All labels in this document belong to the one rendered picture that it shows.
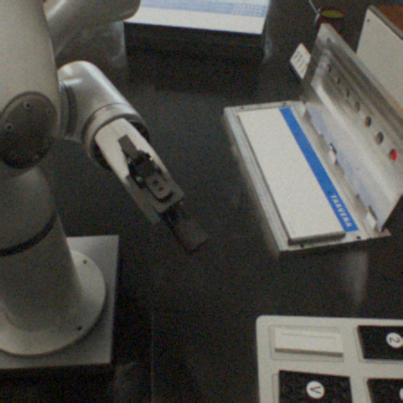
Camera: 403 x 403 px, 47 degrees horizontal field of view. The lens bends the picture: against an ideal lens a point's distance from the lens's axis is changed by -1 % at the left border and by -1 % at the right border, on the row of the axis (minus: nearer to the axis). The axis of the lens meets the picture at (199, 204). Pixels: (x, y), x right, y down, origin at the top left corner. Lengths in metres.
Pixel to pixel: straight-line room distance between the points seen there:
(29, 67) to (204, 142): 0.66
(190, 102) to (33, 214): 0.70
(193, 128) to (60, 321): 0.57
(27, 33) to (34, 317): 0.39
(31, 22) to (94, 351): 0.45
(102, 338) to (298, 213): 0.41
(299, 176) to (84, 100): 0.49
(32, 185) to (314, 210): 0.53
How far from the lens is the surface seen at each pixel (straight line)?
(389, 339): 0.76
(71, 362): 0.71
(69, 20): 0.59
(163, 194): 0.46
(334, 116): 1.01
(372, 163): 0.90
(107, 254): 0.80
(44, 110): 0.45
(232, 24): 1.33
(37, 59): 0.46
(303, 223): 0.86
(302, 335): 0.73
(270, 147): 1.01
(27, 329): 0.73
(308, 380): 0.70
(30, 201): 0.56
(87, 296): 0.74
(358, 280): 0.83
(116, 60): 1.39
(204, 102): 1.18
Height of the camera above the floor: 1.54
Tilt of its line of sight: 45 degrees down
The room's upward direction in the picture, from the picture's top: straight up
